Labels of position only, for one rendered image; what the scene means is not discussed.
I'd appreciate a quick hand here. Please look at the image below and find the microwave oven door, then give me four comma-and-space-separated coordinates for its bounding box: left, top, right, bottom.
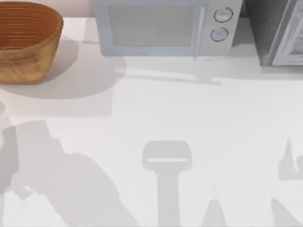
93, 0, 205, 59

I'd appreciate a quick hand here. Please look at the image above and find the round microwave knob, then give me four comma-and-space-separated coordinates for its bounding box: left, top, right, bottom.
214, 7, 234, 23
210, 26, 229, 43

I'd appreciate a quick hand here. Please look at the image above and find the pale microwave oven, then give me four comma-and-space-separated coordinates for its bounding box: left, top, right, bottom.
92, 0, 243, 58

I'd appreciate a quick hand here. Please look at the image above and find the brown woven basket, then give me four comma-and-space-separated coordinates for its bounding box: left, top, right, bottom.
0, 1, 64, 84

